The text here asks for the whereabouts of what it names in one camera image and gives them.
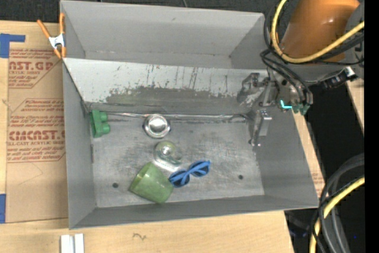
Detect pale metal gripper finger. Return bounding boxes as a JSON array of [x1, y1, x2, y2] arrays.
[[236, 72, 268, 108], [249, 110, 273, 148]]

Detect grey metal bin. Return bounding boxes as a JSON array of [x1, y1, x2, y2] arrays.
[[59, 0, 321, 230]]

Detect blue sunglasses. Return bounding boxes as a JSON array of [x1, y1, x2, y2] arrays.
[[168, 159, 212, 188]]

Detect green plastic cup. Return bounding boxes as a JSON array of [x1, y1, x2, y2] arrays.
[[128, 161, 175, 204]]

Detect green toy building block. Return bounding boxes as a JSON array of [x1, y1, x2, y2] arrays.
[[89, 109, 111, 139]]

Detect brown cardboard board, red print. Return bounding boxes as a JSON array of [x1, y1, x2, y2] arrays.
[[0, 20, 327, 225]]

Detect black cylinder on white bracket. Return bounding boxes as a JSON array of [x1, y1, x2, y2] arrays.
[[322, 66, 357, 90]]

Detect clear glass cup with handle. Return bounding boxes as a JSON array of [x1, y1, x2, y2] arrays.
[[153, 140, 183, 166]]

